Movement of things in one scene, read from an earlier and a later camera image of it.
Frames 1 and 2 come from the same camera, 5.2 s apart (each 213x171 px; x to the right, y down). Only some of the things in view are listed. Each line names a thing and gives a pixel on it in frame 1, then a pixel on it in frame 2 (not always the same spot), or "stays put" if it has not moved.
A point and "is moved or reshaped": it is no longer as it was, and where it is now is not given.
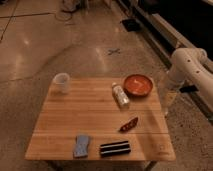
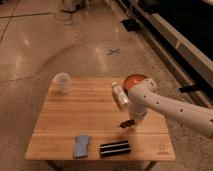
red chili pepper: (129, 125) is moved or reshaped
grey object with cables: (70, 5) stays put
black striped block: (115, 148) stays put
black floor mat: (132, 25) stays put
